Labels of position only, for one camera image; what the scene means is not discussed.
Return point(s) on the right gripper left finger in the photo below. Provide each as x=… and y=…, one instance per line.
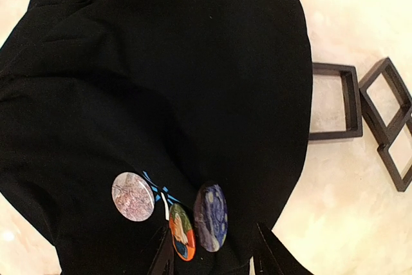
x=161, y=253

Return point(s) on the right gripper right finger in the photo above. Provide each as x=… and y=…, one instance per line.
x=271, y=257

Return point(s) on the starry night blue brooch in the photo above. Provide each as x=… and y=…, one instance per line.
x=211, y=216

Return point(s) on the black garment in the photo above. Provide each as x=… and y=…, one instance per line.
x=180, y=92

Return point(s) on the orange portrait brooch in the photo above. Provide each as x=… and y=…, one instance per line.
x=182, y=232

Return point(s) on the pale pink round brooch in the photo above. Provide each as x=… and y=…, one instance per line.
x=133, y=197

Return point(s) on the black square frame far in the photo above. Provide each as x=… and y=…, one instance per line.
x=394, y=150

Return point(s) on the black square frame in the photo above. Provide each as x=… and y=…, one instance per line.
x=394, y=150
x=336, y=111
x=385, y=100

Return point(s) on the black square frame near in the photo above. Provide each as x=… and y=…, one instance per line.
x=336, y=111

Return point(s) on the black square frame middle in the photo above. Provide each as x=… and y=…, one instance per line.
x=385, y=100

